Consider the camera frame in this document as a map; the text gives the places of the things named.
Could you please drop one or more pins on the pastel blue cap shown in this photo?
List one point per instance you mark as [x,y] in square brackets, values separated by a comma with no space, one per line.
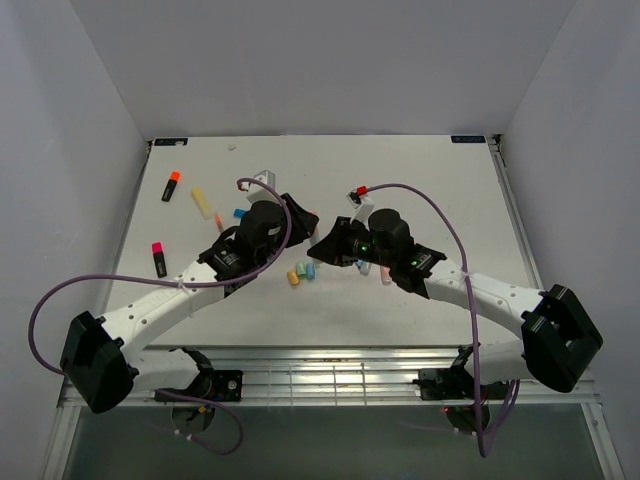
[310,271]

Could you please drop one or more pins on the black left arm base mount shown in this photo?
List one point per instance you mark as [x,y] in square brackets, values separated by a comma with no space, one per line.
[220,385]

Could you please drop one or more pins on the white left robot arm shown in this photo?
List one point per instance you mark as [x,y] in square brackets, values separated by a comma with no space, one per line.
[106,358]

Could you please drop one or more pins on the blue label sticker left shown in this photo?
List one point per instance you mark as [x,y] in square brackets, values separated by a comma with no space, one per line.
[178,141]

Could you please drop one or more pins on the blue label sticker right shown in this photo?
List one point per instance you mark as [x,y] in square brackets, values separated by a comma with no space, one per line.
[468,139]

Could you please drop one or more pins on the blue label sticker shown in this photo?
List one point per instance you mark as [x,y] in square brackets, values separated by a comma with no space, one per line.
[468,139]
[178,141]

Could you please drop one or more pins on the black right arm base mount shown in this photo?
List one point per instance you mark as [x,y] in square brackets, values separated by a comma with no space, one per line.
[456,383]

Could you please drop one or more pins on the pastel green cap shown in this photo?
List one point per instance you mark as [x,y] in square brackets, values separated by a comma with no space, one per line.
[300,269]

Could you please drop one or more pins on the thin orange pen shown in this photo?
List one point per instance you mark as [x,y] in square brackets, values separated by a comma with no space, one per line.
[219,222]

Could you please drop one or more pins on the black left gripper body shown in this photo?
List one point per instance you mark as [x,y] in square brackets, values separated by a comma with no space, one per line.
[272,249]

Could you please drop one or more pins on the pastel orange cap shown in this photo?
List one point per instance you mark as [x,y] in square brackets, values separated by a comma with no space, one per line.
[293,278]

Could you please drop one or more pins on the pale yellow highlighter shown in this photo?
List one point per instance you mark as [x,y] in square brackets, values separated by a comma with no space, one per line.
[201,203]

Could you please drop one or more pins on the pastel orange highlighter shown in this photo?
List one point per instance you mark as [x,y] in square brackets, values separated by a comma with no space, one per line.
[385,275]

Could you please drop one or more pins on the orange-capped clear highlighter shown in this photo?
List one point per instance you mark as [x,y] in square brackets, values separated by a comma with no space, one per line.
[315,235]

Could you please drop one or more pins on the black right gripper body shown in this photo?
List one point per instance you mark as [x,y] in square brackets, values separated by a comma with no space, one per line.
[364,249]

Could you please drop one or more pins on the black orange-capped highlighter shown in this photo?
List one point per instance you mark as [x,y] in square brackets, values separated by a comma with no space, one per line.
[170,186]

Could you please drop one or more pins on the aluminium table rail frame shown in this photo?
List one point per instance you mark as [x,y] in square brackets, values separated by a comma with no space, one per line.
[334,377]

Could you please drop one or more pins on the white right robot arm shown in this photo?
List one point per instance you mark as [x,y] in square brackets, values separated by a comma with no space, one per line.
[556,339]

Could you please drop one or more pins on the pastel green highlighter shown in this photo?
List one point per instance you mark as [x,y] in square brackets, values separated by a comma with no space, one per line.
[363,267]

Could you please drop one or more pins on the black pink-capped highlighter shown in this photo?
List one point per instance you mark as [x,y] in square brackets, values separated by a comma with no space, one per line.
[159,259]

